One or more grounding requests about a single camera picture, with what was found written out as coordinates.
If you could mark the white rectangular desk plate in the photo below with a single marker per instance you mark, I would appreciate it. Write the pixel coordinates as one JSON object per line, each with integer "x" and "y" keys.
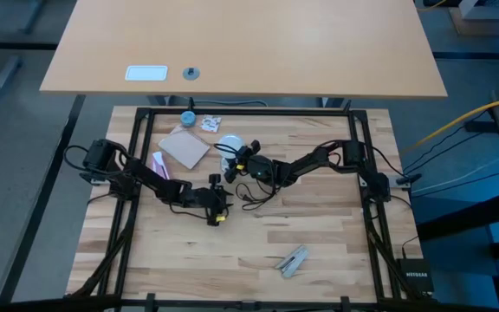
{"x": 146, "y": 73}

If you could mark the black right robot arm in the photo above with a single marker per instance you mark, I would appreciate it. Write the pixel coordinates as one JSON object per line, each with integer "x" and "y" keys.
{"x": 319, "y": 160}

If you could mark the pink packet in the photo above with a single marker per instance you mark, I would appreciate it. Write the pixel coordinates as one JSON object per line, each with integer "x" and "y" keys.
{"x": 160, "y": 164}

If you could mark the blue tape roll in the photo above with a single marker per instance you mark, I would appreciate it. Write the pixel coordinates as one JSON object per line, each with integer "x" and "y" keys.
{"x": 188, "y": 118}

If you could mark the black aluminium table frame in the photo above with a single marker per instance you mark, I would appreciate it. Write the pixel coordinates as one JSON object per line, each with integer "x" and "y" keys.
{"x": 254, "y": 111}

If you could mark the black network switch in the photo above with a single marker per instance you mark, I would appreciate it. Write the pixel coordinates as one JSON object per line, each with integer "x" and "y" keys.
{"x": 415, "y": 275}

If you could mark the grey metal bracket plate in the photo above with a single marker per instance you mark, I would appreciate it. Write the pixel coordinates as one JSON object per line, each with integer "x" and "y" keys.
{"x": 363, "y": 180}

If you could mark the grey stapler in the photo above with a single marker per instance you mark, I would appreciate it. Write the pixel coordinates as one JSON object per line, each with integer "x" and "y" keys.
{"x": 293, "y": 261}

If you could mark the brown cardboard sheet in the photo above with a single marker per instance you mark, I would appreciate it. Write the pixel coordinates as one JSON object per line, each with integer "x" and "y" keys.
{"x": 479, "y": 21}

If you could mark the patterned paper card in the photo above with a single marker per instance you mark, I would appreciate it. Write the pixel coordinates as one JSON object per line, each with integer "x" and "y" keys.
{"x": 211, "y": 123}

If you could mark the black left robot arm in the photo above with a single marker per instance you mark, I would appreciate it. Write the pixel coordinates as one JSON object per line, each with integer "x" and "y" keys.
{"x": 145, "y": 177}

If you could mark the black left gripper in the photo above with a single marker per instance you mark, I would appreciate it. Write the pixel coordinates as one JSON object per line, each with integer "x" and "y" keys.
{"x": 208, "y": 199}

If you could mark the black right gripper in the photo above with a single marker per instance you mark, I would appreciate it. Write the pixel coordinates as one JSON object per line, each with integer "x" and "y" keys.
{"x": 259, "y": 167}

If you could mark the light wooden desk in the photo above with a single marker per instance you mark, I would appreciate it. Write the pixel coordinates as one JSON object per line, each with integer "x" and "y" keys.
{"x": 249, "y": 43}

